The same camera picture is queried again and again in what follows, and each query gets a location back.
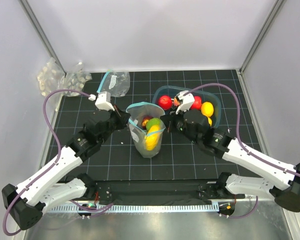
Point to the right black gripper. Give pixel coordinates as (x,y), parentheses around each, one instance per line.
(170,118)

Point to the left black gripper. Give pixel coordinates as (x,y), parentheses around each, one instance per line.
(122,117)

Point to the bumpy green fruit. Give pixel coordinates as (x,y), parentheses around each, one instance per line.
(153,122)

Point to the yellow pear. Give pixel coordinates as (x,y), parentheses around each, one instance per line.
(152,138)

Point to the clear zip bag blue zipper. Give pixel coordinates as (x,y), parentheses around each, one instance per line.
(138,111)

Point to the dark red apple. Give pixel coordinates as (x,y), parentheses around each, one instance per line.
(145,120)

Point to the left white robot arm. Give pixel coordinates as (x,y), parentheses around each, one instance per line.
(27,202)

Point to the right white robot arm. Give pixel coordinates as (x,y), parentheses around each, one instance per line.
(276,180)

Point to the empty zip bag back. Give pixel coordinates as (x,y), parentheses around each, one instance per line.
(117,83)

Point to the bag of white pieces right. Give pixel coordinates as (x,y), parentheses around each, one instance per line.
(75,79)

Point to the bag of white pieces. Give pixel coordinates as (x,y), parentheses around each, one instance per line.
(75,79)
(50,78)

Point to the bag of white pieces left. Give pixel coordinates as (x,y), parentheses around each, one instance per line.
(50,78)

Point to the yellow lemon left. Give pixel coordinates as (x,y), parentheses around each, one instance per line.
(210,122)

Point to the yellow lemon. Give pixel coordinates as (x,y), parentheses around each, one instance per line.
(207,109)
(210,122)

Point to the bright red apple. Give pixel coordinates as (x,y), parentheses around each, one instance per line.
(197,103)

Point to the yellow lemon right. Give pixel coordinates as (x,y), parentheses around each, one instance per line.
(207,109)

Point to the black grid mat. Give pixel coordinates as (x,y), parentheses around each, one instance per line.
(178,159)

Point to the teal plastic fruit basin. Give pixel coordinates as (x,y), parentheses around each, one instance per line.
(172,91)

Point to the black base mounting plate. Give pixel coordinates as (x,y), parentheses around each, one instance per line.
(158,192)

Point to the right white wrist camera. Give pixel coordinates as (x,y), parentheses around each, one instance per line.
(185,100)

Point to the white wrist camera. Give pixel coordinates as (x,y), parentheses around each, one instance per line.
(185,100)
(102,101)

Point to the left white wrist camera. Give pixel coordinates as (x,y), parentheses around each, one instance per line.
(102,101)

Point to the white slotted cable duct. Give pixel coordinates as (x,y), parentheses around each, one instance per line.
(70,208)

